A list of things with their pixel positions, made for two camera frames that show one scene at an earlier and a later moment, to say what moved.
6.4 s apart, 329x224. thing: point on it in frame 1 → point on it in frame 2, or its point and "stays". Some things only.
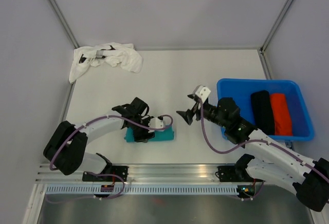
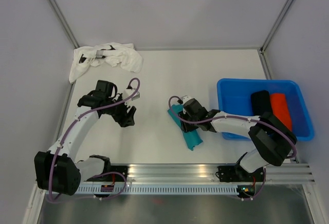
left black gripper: x=141 y=137 → x=122 y=119
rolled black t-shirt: x=262 y=112 stays
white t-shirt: x=115 y=53 stays
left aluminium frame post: x=58 y=12 stays
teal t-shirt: x=167 y=134 → x=193 y=137
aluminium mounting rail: x=143 y=173 stays
